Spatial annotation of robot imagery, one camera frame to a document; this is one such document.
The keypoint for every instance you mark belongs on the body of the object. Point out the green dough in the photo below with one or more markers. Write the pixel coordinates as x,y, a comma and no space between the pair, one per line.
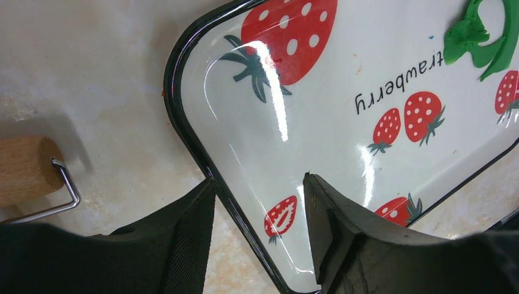
467,34

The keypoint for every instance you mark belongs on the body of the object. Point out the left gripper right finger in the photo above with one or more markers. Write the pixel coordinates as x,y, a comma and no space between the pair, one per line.
356,251

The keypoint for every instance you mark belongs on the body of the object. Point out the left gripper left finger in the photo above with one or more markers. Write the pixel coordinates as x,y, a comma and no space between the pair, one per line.
164,252

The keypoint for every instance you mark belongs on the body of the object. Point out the white strawberry tray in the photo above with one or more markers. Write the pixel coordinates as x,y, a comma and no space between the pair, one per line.
262,92

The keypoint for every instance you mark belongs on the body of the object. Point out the wooden rolling pin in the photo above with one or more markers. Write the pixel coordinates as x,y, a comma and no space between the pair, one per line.
32,167

